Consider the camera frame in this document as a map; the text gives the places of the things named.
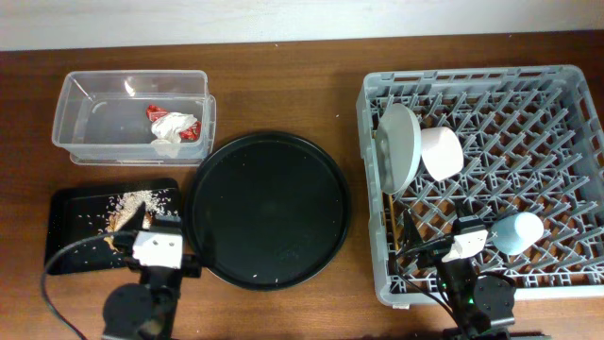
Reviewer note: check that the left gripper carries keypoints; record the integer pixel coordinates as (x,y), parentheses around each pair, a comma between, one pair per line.
(137,216)

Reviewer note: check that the white tissue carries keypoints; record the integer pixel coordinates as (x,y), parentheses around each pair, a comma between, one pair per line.
(166,149)

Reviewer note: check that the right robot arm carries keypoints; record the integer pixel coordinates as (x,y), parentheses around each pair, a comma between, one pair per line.
(480,303)

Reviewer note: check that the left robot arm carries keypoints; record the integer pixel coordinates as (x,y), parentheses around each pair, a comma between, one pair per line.
(147,309)

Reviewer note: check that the rice and food scraps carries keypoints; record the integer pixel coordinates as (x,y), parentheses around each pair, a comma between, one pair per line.
(122,208)

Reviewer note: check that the blue cup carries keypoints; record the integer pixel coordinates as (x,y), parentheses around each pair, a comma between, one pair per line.
(514,234)

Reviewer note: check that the grey plate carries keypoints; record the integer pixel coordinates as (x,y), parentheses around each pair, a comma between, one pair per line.
(398,142)

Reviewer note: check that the black rectangular tray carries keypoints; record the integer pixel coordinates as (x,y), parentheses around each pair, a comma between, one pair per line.
(77,213)

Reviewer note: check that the clear plastic bin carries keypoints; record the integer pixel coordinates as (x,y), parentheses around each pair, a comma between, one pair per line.
(101,118)

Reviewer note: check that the black round tray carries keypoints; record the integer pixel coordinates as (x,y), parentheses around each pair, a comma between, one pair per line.
(267,211)

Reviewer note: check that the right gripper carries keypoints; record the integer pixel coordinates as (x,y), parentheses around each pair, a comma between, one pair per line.
(414,245)

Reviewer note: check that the grey dishwasher rack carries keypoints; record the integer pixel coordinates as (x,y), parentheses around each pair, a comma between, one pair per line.
(532,142)

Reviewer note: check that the red snack wrapper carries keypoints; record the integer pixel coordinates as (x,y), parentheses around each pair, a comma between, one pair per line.
(156,113)

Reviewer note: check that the wooden chopstick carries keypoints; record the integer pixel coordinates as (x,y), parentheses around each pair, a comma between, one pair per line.
(393,222)

